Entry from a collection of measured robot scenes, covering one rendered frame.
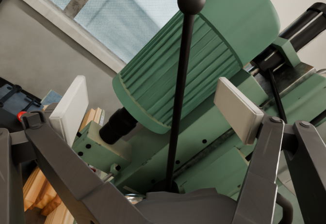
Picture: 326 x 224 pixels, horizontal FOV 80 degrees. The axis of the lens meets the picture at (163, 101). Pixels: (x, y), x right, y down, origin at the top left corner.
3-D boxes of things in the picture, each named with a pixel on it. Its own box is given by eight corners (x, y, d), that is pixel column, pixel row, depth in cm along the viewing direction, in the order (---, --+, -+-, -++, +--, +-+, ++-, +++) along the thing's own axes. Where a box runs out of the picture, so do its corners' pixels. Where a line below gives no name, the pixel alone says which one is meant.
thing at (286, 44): (241, 53, 48) (304, -2, 44) (256, 74, 51) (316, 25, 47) (260, 63, 41) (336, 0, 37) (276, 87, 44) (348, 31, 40)
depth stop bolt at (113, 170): (91, 182, 52) (116, 160, 49) (98, 184, 53) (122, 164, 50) (90, 188, 50) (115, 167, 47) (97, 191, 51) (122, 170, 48)
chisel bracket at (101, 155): (72, 138, 53) (91, 119, 50) (113, 162, 59) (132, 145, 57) (63, 159, 46) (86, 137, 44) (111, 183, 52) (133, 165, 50)
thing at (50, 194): (59, 149, 58) (69, 138, 57) (65, 152, 59) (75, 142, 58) (33, 205, 43) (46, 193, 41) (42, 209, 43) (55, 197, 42)
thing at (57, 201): (70, 140, 63) (80, 130, 62) (74, 143, 64) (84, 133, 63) (40, 214, 42) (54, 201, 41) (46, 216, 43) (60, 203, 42)
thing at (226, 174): (182, 184, 45) (234, 145, 42) (205, 198, 49) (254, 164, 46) (192, 220, 38) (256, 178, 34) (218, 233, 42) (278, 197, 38)
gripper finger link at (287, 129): (276, 136, 13) (316, 135, 13) (239, 100, 17) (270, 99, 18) (268, 153, 13) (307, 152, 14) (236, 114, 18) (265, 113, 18)
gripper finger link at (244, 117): (255, 113, 14) (265, 113, 14) (218, 76, 20) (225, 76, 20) (244, 146, 15) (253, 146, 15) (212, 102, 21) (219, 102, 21)
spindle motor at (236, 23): (113, 68, 50) (207, -32, 42) (160, 107, 58) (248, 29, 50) (105, 102, 35) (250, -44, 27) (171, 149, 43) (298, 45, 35)
